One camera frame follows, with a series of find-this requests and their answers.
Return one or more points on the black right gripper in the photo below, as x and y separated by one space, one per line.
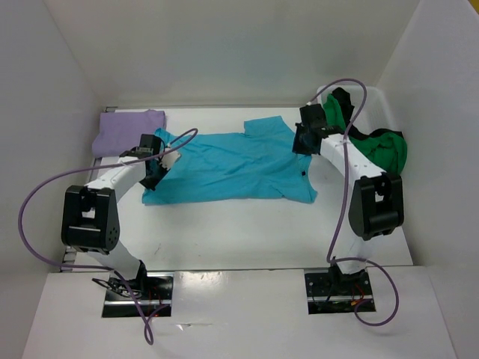
297 147

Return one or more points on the cyan t shirt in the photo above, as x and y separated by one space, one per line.
257 163

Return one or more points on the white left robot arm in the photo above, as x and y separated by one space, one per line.
90 222

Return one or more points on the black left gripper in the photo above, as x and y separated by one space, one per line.
150 185

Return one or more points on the aluminium table edge rail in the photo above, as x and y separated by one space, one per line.
223 234

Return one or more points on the white plastic laundry basket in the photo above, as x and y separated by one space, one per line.
374 115

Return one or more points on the green t shirt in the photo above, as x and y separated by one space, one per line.
391 155

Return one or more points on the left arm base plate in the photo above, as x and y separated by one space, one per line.
156 301

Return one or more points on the black t shirt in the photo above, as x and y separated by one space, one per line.
341 112

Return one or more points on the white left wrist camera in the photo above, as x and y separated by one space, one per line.
168 160

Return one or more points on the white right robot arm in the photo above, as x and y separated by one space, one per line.
372 205

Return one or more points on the purple t shirt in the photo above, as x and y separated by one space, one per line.
120 131

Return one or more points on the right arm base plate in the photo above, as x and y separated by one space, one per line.
329 291

